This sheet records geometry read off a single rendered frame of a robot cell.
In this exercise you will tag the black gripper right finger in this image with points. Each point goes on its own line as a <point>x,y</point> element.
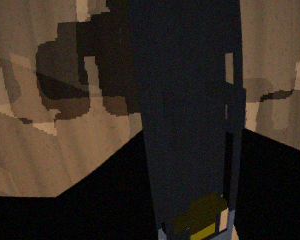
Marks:
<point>268,200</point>

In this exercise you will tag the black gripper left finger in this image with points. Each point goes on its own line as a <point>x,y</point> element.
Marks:
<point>114,202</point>

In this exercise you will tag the light brown wooden board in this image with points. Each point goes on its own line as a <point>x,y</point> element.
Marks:
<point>69,95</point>

